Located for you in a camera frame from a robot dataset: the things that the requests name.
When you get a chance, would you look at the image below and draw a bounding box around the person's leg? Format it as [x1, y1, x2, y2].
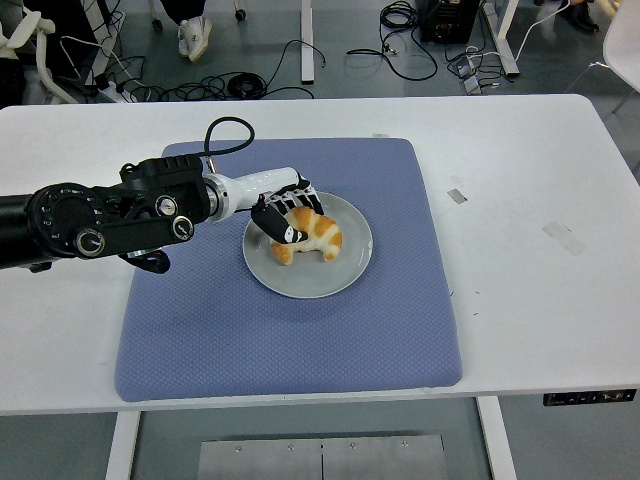
[158, 0, 207, 25]

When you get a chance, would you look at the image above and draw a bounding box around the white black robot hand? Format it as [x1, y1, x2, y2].
[225, 166, 328, 247]

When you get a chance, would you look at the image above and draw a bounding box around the thin black cable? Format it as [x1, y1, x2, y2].
[263, 38, 327, 97]

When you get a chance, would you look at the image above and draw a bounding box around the person's foot in black shoe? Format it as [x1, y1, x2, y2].
[557, 0, 600, 35]

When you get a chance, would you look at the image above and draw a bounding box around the black equipment box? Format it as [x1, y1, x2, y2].
[418, 0, 480, 44]

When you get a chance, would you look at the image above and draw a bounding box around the white shell chair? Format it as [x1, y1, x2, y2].
[564, 19, 640, 117]

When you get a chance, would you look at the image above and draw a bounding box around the translucent tape piece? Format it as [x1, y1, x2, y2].
[541, 220, 587, 257]

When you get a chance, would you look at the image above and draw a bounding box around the white cable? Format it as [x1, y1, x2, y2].
[513, 0, 572, 62]

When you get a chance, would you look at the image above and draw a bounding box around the blue quilted mat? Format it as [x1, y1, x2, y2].
[113, 137, 463, 405]

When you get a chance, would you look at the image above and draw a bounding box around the white power strip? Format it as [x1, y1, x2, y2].
[94, 82, 132, 105]

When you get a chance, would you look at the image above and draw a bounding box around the white table leg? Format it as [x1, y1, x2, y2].
[475, 395, 519, 480]
[103, 410, 143, 480]

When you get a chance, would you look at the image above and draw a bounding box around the white desk leg with foot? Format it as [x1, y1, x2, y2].
[481, 0, 521, 78]

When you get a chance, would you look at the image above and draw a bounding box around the black table control panel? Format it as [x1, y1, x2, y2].
[542, 388, 637, 407]

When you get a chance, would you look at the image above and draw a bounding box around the white office chair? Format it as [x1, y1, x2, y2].
[0, 9, 81, 106]

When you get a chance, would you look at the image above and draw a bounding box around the long looped black cable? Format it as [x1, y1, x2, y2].
[345, 0, 439, 82]

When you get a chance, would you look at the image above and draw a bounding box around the golden croissant bread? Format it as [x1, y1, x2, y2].
[269, 205, 344, 265]

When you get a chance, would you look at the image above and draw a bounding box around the round grey plate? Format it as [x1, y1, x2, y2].
[242, 190, 374, 300]

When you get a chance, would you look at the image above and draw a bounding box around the coiled black cable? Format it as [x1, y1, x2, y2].
[226, 71, 267, 100]

